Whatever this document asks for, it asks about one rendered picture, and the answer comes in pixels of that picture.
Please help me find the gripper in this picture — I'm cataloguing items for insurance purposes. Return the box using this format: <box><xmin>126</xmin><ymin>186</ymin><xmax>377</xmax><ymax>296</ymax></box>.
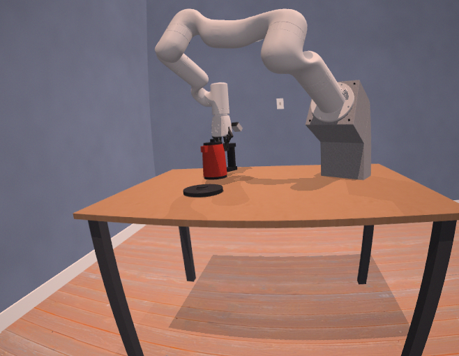
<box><xmin>211</xmin><ymin>115</ymin><xmax>233</xmax><ymax>151</ymax></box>

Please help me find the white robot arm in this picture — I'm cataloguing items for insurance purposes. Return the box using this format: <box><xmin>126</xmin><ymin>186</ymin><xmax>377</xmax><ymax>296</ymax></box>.
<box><xmin>155</xmin><ymin>9</ymin><xmax>354</xmax><ymax>122</ymax></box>

